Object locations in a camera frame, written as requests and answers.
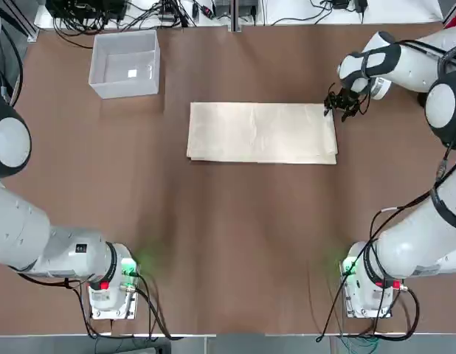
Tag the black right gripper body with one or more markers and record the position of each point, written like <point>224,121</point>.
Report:
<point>348,97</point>

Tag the cream tablecloth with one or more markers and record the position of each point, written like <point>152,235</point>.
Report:
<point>257,132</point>

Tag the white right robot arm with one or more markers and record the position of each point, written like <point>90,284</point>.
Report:
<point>408,250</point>

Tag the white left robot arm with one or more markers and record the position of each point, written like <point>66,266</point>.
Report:
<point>21,228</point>

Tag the clear plastic box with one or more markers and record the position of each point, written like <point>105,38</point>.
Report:
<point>121,86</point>

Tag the black electronics box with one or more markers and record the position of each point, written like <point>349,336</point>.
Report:
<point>84,9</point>

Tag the black power adapter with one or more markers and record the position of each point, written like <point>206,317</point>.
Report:
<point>340,3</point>
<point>361,4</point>

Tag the black power supply unit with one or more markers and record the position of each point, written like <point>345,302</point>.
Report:
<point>248,9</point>

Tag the red rose bouquet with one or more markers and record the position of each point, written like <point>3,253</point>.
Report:
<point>448,23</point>

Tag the black usb hub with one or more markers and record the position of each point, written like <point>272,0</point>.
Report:
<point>167,15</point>

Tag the aluminium frame post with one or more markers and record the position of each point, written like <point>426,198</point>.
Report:
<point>235,18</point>

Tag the aluminium frame rail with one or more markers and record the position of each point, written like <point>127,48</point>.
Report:
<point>30,31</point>

